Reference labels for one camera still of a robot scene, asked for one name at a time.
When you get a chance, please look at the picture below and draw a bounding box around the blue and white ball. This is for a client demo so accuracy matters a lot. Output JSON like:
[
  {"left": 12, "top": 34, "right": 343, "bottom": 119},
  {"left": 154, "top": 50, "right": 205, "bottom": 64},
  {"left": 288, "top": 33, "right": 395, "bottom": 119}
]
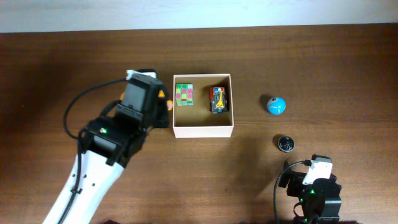
[{"left": 267, "top": 97, "right": 286, "bottom": 115}]

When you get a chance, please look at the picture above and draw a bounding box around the beige cardboard box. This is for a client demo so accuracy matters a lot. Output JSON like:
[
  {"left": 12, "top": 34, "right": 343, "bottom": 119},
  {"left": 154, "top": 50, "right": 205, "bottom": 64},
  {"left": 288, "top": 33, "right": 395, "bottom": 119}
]
[{"left": 172, "top": 74, "right": 234, "bottom": 138}]

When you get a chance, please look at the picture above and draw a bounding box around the colourful puzzle cube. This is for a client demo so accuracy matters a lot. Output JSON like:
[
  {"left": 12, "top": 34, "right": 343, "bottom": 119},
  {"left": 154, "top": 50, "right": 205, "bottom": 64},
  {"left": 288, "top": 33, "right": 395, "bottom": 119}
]
[{"left": 175, "top": 83, "right": 193, "bottom": 106}]

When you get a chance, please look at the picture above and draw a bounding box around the yellow toy dog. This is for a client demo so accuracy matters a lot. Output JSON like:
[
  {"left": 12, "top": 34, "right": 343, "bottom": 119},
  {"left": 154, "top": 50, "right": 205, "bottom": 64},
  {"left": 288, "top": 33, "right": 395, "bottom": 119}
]
[{"left": 158, "top": 90, "right": 174, "bottom": 111}]

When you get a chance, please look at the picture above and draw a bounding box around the red toy fire truck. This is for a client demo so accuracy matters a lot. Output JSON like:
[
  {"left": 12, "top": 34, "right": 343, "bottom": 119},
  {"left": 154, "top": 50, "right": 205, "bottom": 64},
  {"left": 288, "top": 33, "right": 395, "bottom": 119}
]
[{"left": 209, "top": 86, "right": 229, "bottom": 114}]

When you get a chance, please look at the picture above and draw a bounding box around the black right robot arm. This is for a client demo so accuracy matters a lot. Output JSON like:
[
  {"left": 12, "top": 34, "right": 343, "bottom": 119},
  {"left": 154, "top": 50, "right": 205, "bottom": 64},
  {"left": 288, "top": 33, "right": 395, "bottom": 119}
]
[{"left": 278, "top": 170, "right": 341, "bottom": 224}]

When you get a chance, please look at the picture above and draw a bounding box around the black round cap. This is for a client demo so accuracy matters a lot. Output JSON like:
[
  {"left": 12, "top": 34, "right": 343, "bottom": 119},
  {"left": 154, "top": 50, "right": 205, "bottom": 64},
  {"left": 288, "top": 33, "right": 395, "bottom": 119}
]
[{"left": 277, "top": 136, "right": 295, "bottom": 152}]

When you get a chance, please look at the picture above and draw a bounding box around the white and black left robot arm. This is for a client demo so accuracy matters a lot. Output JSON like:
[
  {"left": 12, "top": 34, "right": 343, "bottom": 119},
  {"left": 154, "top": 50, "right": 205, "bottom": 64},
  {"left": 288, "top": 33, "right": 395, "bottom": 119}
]
[{"left": 44, "top": 69, "right": 169, "bottom": 223}]

